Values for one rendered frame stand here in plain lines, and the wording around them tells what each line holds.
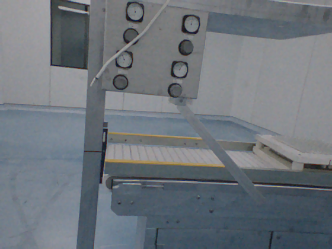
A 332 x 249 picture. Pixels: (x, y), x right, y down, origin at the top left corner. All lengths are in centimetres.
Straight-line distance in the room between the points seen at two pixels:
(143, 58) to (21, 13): 523
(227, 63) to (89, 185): 580
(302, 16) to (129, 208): 61
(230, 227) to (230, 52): 590
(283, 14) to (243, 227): 58
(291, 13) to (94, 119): 64
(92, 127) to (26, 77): 486
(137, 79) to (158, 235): 46
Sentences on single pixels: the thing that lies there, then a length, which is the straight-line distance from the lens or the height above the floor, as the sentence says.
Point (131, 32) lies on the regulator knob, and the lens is 61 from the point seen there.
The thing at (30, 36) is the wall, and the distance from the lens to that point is 577.
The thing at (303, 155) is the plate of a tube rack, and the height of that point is 89.
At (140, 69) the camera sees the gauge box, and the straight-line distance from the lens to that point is 63.
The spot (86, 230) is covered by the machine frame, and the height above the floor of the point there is 49.
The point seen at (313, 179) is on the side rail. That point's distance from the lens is 89.
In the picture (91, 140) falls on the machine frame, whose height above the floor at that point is 82.
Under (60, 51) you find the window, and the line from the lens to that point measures 574.
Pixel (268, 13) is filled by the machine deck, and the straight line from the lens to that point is 72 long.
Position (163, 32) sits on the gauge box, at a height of 116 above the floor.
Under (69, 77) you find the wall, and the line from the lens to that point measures 574.
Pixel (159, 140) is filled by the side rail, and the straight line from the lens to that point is 98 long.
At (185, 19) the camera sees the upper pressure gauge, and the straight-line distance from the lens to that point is 64.
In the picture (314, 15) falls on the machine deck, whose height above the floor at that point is 123.
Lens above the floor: 109
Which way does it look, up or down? 11 degrees down
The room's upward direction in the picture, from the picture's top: 6 degrees clockwise
